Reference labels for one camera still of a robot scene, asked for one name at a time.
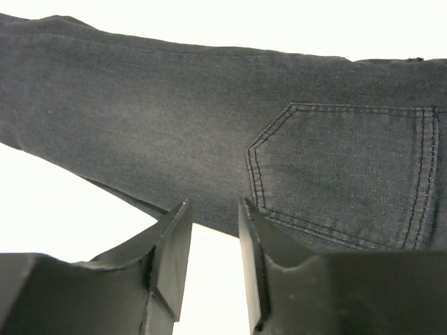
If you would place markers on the black denim trousers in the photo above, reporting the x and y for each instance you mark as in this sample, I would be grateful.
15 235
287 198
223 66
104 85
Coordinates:
338 154

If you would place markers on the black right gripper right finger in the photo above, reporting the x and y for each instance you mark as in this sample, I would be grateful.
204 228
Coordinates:
293 290

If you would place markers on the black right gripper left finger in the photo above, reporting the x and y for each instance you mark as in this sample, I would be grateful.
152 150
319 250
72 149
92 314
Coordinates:
136 287

